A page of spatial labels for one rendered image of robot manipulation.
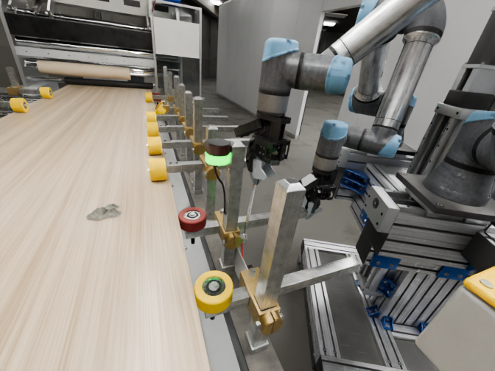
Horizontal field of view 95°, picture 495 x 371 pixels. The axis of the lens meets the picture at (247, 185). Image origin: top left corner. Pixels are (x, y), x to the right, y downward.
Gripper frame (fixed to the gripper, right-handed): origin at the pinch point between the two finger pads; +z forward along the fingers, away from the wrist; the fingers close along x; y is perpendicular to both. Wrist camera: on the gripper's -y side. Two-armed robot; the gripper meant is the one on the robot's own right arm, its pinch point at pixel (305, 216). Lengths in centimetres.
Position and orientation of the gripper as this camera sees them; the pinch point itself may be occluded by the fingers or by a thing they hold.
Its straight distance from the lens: 89.3
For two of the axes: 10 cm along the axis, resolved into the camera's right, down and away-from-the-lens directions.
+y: 9.2, -1.0, 3.7
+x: -3.7, -4.8, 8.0
